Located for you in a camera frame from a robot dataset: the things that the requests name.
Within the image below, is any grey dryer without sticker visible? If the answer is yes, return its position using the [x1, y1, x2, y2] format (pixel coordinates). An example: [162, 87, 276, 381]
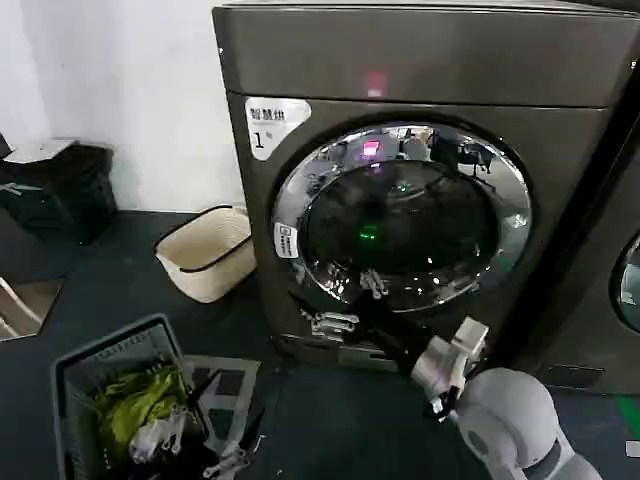
[508, 89, 640, 397]

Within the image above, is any grey dryer with number sticker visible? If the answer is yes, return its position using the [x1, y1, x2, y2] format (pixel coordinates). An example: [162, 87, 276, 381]
[210, 0, 637, 375]

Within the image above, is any cream woven basket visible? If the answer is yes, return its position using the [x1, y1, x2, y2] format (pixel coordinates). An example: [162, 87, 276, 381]
[154, 203, 257, 304]

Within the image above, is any white paper sheet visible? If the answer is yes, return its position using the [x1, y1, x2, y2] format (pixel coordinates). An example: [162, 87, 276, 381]
[3, 139, 77, 164]

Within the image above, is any round glass dryer door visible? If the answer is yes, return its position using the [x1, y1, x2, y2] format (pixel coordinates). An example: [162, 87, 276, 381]
[272, 118, 532, 317]

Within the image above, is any brown flat board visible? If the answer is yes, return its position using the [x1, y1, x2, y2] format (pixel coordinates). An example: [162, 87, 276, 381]
[0, 276, 65, 343]

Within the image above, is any grey printed floor sheet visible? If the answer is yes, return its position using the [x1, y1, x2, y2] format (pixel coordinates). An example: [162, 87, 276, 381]
[183, 353, 262, 446]

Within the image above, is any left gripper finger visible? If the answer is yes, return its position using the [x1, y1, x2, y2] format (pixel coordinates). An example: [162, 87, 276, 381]
[201, 407, 268, 480]
[129, 368, 223, 463]

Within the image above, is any yellow-green garment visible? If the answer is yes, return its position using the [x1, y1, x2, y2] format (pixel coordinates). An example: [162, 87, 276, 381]
[91, 366, 189, 465]

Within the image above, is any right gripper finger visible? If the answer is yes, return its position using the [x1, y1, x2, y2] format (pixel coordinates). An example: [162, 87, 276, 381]
[298, 307, 361, 346]
[356, 267, 391, 304]

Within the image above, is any black plastic crate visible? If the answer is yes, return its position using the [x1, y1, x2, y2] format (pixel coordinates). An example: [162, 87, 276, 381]
[0, 141, 119, 247]

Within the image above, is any grey plastic laundry basket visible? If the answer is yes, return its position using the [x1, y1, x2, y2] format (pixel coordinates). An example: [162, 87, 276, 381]
[49, 313, 222, 480]

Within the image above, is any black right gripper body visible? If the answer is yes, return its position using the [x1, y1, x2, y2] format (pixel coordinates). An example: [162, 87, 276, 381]
[355, 296, 434, 374]

